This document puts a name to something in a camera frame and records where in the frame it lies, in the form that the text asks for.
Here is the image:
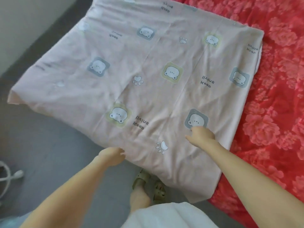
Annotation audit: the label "red floral mattress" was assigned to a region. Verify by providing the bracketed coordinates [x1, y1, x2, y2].
[166, 0, 304, 228]

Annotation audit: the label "person's left leg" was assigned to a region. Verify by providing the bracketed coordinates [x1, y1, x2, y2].
[130, 185, 153, 213]

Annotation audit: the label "pink bear print bedsheet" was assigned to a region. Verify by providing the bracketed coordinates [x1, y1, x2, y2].
[7, 0, 265, 204]

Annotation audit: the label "person's right hand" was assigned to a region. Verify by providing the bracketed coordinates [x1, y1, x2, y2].
[184, 126, 218, 149]

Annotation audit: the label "person's left hand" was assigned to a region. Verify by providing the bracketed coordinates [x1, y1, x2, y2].
[96, 147, 126, 168]

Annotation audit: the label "beige strap sandal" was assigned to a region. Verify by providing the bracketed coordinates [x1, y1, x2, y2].
[151, 179, 170, 203]
[132, 168, 152, 190]

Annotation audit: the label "person's right forearm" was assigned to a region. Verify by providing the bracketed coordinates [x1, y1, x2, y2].
[204, 141, 304, 228]

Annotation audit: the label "person's white shorts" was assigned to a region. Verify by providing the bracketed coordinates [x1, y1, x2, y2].
[121, 202, 219, 228]

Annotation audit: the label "person's left forearm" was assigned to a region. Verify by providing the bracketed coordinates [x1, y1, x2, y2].
[21, 159, 113, 228]

